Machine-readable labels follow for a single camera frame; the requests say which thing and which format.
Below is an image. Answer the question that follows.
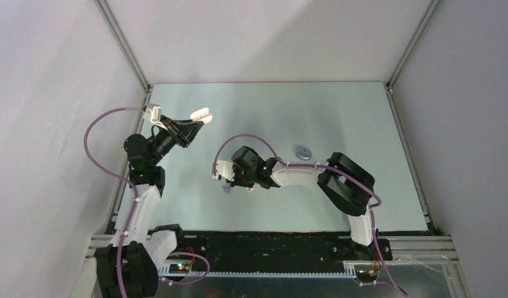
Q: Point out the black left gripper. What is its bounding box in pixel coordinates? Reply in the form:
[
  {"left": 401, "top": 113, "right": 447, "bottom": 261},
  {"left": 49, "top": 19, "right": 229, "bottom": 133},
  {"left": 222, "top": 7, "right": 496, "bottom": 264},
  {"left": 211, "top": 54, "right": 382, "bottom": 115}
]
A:
[{"left": 149, "top": 115, "right": 202, "bottom": 166}]

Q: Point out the white earbud charging case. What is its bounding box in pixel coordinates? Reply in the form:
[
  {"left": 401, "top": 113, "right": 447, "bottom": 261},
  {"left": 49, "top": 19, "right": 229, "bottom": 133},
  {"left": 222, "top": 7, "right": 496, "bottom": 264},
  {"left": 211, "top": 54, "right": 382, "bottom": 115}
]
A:
[{"left": 190, "top": 107, "right": 213, "bottom": 124}]

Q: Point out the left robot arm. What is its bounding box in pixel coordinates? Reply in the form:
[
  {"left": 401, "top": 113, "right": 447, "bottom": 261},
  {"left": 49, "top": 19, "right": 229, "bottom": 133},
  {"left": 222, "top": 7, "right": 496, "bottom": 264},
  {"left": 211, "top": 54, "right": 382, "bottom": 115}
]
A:
[{"left": 94, "top": 112, "right": 213, "bottom": 297}]

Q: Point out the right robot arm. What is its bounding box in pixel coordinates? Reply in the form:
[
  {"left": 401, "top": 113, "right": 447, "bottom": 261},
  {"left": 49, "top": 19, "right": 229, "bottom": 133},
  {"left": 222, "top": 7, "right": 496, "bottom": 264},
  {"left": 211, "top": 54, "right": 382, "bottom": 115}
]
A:
[{"left": 213, "top": 146, "right": 379, "bottom": 260}]

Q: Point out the purple earbud charging case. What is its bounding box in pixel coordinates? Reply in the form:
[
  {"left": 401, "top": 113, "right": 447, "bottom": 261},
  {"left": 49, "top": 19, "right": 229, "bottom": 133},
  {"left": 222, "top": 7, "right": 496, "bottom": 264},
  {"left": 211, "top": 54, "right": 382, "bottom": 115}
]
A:
[{"left": 294, "top": 145, "right": 312, "bottom": 161}]

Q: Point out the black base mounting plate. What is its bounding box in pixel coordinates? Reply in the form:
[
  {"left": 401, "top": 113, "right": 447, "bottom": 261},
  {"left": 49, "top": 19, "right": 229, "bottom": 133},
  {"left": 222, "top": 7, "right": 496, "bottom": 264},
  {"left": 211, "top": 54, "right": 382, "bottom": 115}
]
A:
[{"left": 166, "top": 231, "right": 392, "bottom": 274}]

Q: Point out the left controller board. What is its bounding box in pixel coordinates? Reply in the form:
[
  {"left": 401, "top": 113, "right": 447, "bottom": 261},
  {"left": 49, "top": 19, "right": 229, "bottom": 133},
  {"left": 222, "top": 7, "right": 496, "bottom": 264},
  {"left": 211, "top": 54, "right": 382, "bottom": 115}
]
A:
[{"left": 168, "top": 263, "right": 191, "bottom": 274}]

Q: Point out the controller board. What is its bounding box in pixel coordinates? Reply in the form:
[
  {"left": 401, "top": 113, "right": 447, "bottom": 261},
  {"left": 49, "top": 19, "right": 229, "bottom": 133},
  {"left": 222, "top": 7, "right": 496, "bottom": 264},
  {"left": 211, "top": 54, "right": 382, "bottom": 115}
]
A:
[
  {"left": 168, "top": 263, "right": 191, "bottom": 274},
  {"left": 355, "top": 269, "right": 378, "bottom": 284}
]

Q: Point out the right controller board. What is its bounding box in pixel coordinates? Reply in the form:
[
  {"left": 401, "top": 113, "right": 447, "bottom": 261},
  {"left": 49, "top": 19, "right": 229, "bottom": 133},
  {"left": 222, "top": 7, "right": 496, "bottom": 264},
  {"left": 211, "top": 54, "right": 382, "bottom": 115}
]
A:
[{"left": 355, "top": 269, "right": 378, "bottom": 284}]

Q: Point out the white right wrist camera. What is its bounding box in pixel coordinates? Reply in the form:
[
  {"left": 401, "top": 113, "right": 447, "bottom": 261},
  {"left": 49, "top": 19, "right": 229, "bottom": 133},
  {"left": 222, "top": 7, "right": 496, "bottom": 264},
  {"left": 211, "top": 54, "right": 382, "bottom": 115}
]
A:
[{"left": 213, "top": 160, "right": 235, "bottom": 182}]

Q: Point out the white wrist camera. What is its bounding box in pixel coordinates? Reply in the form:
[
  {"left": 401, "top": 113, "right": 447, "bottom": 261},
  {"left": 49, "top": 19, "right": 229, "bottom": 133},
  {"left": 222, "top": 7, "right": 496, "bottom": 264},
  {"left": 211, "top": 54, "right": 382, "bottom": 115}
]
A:
[
  {"left": 142, "top": 104, "right": 161, "bottom": 125},
  {"left": 213, "top": 160, "right": 235, "bottom": 182}
]

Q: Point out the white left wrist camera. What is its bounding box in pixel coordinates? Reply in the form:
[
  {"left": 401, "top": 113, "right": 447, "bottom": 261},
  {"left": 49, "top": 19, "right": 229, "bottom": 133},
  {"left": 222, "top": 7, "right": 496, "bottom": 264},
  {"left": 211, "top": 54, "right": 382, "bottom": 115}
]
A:
[{"left": 142, "top": 104, "right": 161, "bottom": 125}]

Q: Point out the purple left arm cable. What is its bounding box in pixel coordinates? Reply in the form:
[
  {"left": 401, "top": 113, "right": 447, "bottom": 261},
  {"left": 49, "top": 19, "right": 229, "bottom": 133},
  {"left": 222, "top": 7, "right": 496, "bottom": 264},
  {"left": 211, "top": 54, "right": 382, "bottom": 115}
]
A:
[{"left": 83, "top": 107, "right": 211, "bottom": 298}]

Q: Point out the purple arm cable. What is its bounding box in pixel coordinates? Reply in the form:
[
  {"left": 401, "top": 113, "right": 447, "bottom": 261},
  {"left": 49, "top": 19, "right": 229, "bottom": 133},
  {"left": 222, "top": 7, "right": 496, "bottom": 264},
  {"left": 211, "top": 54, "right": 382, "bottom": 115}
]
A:
[
  {"left": 83, "top": 107, "right": 211, "bottom": 298},
  {"left": 212, "top": 133, "right": 409, "bottom": 298}
]

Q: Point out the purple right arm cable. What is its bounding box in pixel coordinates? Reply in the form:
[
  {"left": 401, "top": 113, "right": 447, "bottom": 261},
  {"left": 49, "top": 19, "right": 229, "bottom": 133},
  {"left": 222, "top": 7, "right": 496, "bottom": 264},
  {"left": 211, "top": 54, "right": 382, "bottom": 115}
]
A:
[{"left": 212, "top": 133, "right": 409, "bottom": 298}]

